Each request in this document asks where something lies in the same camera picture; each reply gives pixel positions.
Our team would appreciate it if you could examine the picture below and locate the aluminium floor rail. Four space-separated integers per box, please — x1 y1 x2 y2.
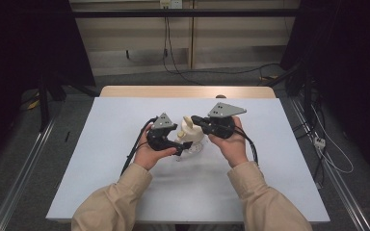
0 116 57 231
288 95 370 231

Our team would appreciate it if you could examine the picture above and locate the black horizontal bar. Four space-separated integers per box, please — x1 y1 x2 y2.
71 8 301 18

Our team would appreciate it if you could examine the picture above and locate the black hanging cable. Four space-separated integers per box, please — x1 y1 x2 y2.
161 15 282 87

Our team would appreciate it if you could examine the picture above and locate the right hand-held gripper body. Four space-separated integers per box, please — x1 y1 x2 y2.
207 101 248 140

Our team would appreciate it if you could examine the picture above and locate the person's right hand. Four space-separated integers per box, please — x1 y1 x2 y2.
207 115 250 168

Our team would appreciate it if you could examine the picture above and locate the white power strip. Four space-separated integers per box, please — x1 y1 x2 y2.
313 136 327 151

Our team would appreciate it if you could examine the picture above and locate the wooden table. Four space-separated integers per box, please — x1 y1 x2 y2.
99 85 277 99

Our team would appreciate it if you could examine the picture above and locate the black metal stand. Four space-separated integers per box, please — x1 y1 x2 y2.
264 61 322 142
37 71 101 133

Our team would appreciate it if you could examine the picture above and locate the white floor cable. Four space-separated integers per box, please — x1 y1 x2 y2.
310 105 355 175

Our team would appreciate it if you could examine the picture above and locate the white wall socket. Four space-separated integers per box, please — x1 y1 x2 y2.
159 0 184 10

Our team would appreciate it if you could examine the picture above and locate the dark curtain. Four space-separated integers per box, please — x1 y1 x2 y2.
0 0 96 97
280 0 370 174

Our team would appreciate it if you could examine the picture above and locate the left hand-held gripper cable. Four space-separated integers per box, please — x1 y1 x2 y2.
120 116 159 176

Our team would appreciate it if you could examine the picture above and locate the right hand-held gripper cable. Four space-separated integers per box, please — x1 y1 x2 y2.
233 125 260 167

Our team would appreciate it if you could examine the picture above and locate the person's left hand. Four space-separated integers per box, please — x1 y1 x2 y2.
133 123 178 171

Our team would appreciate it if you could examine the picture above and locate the hand-held gripper cable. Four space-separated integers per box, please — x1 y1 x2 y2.
233 125 260 167
120 116 159 176

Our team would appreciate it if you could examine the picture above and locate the white table mat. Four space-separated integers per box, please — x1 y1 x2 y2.
45 96 331 224

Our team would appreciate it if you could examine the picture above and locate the wooden wall post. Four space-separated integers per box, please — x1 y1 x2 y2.
187 0 196 70

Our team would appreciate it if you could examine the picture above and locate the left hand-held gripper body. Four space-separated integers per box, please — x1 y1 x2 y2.
145 112 178 152

